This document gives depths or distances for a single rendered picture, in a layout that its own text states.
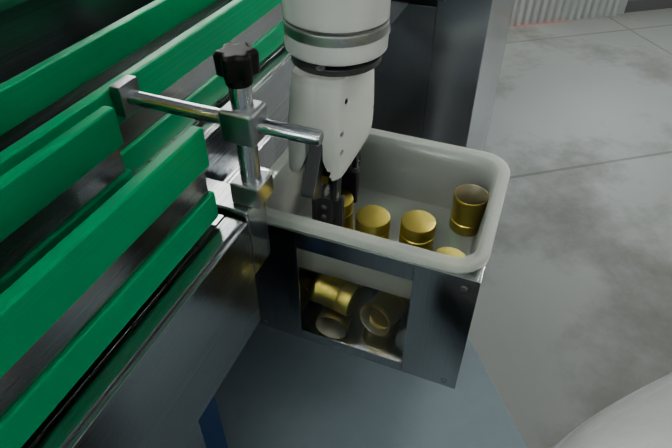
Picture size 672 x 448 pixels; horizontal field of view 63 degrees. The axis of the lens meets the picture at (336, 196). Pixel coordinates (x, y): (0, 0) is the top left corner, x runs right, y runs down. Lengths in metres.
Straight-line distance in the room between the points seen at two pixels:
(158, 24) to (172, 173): 0.28
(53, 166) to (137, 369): 0.14
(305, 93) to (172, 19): 0.24
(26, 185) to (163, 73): 0.17
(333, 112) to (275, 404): 0.37
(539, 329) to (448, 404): 1.11
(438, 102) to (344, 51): 0.90
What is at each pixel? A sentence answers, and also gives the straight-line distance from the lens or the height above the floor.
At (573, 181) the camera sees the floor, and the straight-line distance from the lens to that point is 2.38.
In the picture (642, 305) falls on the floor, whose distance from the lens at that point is 1.97.
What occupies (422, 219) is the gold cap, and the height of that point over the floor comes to 0.98.
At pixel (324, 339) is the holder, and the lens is 0.59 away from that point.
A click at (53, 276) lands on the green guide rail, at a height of 1.13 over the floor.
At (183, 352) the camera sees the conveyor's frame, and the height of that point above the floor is 1.01.
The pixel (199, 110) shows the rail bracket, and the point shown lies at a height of 1.13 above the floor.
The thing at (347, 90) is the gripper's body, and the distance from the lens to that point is 0.44.
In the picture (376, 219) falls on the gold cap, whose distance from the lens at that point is 0.53.
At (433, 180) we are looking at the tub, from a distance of 0.60.
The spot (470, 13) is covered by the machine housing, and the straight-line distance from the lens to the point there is 1.22.
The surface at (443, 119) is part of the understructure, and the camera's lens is 1.33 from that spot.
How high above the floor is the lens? 1.33
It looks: 39 degrees down
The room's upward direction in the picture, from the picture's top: straight up
